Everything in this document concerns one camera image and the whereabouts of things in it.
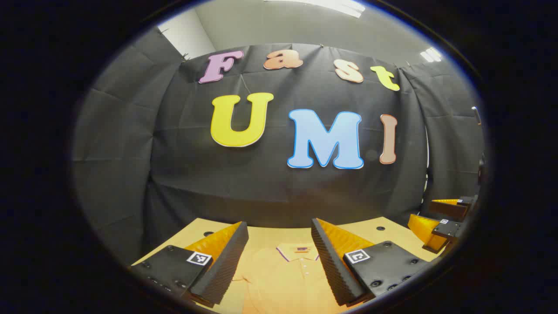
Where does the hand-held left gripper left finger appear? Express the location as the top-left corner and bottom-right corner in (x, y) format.
(130, 221), (249, 306)

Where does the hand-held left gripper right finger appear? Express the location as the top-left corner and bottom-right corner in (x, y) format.
(311, 217), (431, 307)

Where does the small ceiling light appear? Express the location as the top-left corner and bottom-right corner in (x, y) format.
(420, 47), (443, 63)

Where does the orange polo T-shirt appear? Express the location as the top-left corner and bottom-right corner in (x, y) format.
(208, 242), (349, 314)

